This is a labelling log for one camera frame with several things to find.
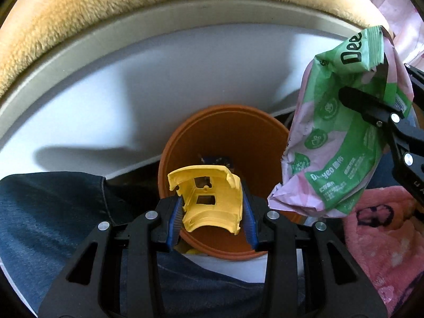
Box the yellow plastic shell part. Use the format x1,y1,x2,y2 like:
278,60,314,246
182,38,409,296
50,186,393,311
167,165,242,235

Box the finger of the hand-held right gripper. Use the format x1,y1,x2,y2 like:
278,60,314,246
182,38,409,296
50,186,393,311
338,86,424,206
403,62,424,101

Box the tan fluffy cushion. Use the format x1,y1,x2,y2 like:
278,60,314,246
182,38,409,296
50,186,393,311
0,0,395,98

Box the green pink wipes packet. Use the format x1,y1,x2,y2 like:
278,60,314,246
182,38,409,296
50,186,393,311
268,26,414,220

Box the pink fleece blanket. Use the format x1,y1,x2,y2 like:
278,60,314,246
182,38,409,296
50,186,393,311
343,185,424,317

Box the pale pink curtain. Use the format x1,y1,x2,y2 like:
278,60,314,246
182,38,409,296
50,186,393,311
359,0,424,70

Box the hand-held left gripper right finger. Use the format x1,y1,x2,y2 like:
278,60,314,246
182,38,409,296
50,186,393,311
241,182,388,318

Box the white board with beige edge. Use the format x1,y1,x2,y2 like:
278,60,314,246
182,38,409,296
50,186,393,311
0,5,363,317

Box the dark blue item in bin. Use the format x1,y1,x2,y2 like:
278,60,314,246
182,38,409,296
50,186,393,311
198,154,236,173

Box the blue jeans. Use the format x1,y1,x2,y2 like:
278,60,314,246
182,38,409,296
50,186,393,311
0,171,305,318

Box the orange plastic bin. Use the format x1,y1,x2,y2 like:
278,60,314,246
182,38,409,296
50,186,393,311
158,105,301,261

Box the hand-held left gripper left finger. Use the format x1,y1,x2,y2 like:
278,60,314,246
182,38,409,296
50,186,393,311
38,197,185,318

